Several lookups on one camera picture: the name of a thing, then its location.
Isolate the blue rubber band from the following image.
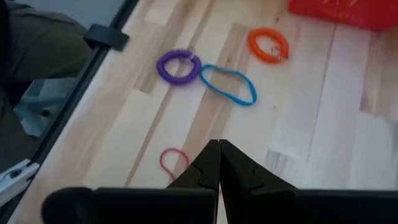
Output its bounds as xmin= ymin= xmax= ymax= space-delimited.
xmin=198 ymin=63 xmax=258 ymax=107

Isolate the light grey chair base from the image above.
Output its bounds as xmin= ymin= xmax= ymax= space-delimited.
xmin=14 ymin=77 xmax=77 ymax=138

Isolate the purple coil wristband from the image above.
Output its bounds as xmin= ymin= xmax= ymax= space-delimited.
xmin=155 ymin=48 xmax=203 ymax=86

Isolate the black table edge clamp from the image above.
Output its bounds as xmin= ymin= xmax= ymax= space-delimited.
xmin=83 ymin=23 xmax=130 ymax=52

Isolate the black aluminium table frame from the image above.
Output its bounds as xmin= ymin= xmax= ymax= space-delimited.
xmin=0 ymin=0 xmax=141 ymax=224

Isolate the red rubber band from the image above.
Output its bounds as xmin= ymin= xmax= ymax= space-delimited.
xmin=159 ymin=139 xmax=223 ymax=194

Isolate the silver aluminium bracket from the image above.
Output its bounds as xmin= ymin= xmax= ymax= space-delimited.
xmin=0 ymin=160 xmax=40 ymax=208

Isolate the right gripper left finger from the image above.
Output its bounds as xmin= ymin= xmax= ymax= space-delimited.
xmin=166 ymin=139 xmax=221 ymax=190

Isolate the red orange coil wristband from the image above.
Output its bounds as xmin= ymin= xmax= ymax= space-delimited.
xmin=247 ymin=27 xmax=290 ymax=65

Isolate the person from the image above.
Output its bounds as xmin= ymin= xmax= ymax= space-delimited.
xmin=0 ymin=0 xmax=93 ymax=174

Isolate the red plastic basket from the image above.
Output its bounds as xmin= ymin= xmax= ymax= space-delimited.
xmin=287 ymin=0 xmax=398 ymax=32

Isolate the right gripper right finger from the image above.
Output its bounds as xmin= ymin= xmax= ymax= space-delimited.
xmin=220 ymin=139 xmax=298 ymax=191

